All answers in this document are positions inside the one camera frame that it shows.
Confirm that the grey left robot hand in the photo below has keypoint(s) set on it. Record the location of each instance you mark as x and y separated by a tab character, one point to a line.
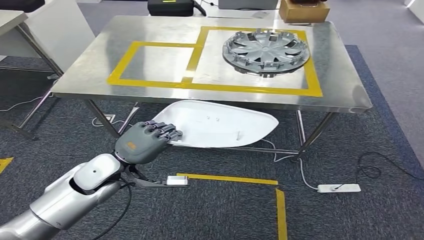
142	144

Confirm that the white curved plastic panel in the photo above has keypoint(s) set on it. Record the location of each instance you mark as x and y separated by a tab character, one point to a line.
215	126

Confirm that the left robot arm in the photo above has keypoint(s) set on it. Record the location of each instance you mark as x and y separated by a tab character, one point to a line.
59	202

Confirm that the stainless steel workbench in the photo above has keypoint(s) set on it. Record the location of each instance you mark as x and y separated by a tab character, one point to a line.
99	66

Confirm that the yellow tape on workbench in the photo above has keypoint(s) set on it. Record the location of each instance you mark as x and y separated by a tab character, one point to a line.
215	86

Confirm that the floor socket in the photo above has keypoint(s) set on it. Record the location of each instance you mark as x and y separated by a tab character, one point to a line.
106	120

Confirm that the yellow floor tape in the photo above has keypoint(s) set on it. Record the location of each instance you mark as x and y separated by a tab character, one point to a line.
232	179
5	164
281	215

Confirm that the black carry case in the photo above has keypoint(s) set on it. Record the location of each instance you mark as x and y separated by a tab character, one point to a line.
170	8

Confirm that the grey wheel hubcap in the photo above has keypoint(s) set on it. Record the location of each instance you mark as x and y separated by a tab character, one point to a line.
265	49

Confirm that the grey desk metal legs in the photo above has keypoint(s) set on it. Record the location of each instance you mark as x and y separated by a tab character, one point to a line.
10	21

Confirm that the black bag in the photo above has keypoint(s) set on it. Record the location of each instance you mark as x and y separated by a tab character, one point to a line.
20	5

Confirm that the white power strip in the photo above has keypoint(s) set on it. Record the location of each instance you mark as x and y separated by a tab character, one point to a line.
341	188

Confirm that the brown cardboard box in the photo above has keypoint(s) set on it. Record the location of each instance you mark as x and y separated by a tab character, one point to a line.
303	13

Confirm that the white cabinet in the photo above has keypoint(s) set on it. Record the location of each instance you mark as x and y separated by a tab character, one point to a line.
415	6

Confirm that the black camera bracket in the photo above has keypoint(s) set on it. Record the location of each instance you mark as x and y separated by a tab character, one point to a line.
139	180

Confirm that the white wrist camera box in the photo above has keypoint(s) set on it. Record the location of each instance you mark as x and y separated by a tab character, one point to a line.
177	180

